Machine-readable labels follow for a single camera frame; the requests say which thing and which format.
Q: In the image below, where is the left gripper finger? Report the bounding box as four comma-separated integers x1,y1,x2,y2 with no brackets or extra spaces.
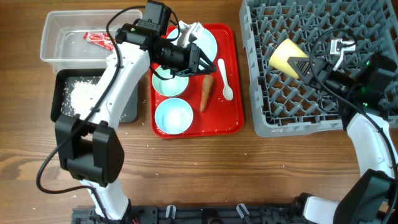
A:
170,68,207,77
198,50,217,74

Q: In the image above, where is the yellow plastic cup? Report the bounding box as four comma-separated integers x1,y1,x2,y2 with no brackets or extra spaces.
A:
269,39,308,79

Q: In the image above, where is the green bowl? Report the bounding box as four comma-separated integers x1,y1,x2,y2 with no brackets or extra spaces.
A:
152,67,189,97

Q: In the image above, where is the light blue bowl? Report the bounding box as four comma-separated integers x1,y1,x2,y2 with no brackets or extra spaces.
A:
154,98,193,135

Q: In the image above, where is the red sauce packet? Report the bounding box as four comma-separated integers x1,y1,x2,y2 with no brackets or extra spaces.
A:
83,32,114,51

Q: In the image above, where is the white rice pile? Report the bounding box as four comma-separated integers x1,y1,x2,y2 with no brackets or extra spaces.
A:
60,77,100,116

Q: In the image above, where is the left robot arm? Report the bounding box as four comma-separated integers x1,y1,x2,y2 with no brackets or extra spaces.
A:
54,1,216,223

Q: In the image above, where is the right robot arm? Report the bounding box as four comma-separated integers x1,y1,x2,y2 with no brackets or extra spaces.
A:
287,54,397,223

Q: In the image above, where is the grey dishwasher rack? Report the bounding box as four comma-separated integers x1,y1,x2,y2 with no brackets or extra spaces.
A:
239,0,397,138

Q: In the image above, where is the orange carrot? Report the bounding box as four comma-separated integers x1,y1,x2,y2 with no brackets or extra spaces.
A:
200,75,214,112

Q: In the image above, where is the light blue plate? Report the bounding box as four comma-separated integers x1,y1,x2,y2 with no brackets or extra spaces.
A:
166,26,218,71

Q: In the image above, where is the white plastic spoon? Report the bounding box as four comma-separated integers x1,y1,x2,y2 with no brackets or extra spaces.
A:
217,58,234,101

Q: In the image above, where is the red serving tray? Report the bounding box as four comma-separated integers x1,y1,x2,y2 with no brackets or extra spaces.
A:
149,23,244,139

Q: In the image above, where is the clear plastic bin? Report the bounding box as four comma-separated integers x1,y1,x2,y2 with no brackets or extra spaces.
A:
39,9,144,75

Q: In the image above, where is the black plastic bin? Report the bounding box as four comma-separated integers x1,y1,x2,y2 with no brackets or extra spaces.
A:
50,68,139,123

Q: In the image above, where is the right black cable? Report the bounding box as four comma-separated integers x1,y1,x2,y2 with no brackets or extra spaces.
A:
309,27,398,224

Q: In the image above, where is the black cable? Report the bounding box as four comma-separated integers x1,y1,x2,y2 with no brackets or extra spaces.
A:
309,27,398,224
35,4,147,224

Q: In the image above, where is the left black cable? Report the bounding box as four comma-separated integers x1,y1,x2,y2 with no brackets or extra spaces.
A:
35,4,147,224

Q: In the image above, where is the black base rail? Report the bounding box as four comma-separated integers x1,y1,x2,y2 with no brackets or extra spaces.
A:
70,203,305,224

